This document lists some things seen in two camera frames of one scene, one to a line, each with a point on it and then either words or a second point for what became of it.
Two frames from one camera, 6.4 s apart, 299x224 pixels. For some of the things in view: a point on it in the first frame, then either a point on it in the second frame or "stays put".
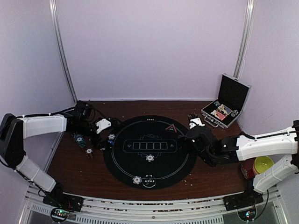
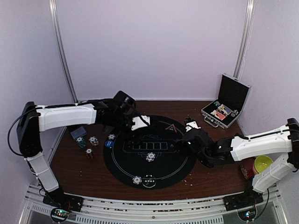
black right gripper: (184, 139) stays put
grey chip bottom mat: (137, 179) stays put
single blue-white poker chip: (111, 136) stays put
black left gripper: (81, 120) → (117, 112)
